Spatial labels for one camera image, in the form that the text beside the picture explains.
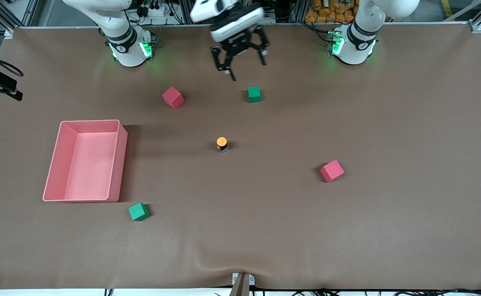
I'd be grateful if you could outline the pink foam cube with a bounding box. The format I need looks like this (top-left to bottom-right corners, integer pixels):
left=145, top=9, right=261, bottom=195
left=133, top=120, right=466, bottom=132
left=162, top=86, right=184, bottom=110
left=320, top=160, right=345, bottom=183

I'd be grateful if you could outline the pile of orange toys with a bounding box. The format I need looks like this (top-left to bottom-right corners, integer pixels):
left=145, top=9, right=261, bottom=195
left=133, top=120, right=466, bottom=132
left=305, top=0, right=356, bottom=24

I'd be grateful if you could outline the white power strip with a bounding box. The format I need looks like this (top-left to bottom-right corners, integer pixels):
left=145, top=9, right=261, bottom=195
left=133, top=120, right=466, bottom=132
left=136, top=0, right=172, bottom=18

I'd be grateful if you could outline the pink plastic tray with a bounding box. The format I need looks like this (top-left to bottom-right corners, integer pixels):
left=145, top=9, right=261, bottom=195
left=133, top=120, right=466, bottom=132
left=42, top=120, right=128, bottom=203

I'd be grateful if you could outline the brown table cover mat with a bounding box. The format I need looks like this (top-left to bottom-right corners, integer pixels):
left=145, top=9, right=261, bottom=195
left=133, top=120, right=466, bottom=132
left=0, top=23, right=481, bottom=290

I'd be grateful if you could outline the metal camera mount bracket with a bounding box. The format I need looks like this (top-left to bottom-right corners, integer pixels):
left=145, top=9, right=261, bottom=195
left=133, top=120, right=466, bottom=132
left=231, top=272, right=256, bottom=296

